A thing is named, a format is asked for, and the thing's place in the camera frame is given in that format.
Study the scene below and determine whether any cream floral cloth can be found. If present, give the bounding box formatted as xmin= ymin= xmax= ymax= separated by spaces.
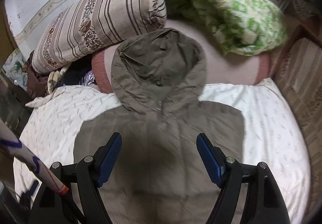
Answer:
xmin=46 ymin=67 xmax=69 ymax=95

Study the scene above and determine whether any green checked garment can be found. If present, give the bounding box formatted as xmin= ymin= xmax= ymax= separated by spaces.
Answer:
xmin=264 ymin=0 xmax=321 ymax=22

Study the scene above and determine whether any tan striped floral cushion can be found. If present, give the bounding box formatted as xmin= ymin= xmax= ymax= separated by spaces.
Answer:
xmin=273 ymin=38 xmax=322 ymax=144

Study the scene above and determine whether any cream striped floral pillow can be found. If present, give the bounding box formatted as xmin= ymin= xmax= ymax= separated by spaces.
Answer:
xmin=31 ymin=0 xmax=168 ymax=75

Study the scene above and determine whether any pink mat with red border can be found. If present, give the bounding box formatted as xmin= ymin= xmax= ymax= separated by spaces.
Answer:
xmin=91 ymin=19 xmax=271 ymax=94

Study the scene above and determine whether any white leaf-print quilt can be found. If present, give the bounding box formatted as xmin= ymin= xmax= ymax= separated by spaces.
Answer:
xmin=14 ymin=78 xmax=311 ymax=224

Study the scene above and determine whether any olive hooded quilted jacket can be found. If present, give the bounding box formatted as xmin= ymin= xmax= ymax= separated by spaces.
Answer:
xmin=73 ymin=28 xmax=246 ymax=224

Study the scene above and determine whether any floral plastic sheet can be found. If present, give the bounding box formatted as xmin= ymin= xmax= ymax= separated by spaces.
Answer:
xmin=2 ymin=49 xmax=28 ymax=91

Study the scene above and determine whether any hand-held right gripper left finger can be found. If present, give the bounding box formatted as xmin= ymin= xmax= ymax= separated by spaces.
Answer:
xmin=30 ymin=132 xmax=123 ymax=224

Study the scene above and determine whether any dark cabinet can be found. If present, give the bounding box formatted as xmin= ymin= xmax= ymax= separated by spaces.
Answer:
xmin=0 ymin=70 xmax=33 ymax=129

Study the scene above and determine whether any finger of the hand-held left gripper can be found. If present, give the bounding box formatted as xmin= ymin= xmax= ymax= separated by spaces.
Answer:
xmin=20 ymin=180 xmax=41 ymax=212

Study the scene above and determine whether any brown garment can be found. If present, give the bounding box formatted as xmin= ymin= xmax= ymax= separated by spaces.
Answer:
xmin=26 ymin=50 xmax=51 ymax=99

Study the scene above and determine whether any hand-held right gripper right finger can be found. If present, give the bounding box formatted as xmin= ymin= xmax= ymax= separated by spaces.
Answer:
xmin=196 ymin=133 xmax=287 ymax=224

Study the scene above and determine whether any green patterned quilt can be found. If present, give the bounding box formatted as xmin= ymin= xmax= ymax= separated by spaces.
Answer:
xmin=152 ymin=0 xmax=288 ymax=57

